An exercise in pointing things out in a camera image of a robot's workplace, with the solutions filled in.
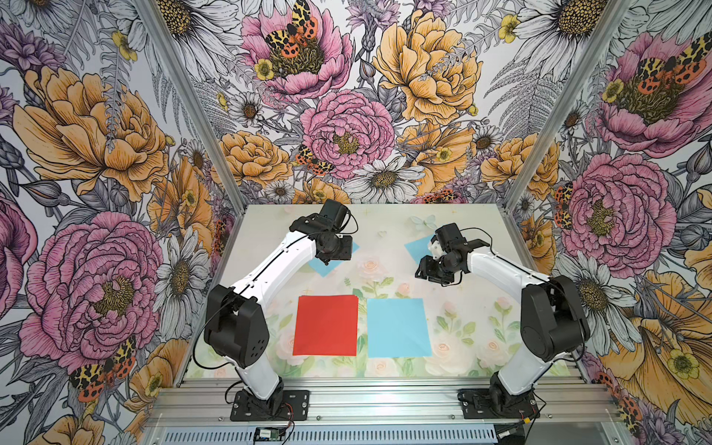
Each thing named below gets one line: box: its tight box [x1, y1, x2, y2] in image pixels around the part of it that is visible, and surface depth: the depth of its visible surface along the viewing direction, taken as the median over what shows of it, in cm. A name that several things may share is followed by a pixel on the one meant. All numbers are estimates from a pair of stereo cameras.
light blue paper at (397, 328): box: [367, 298, 433, 359], surface depth 92 cm
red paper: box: [292, 294, 358, 357], surface depth 92 cm
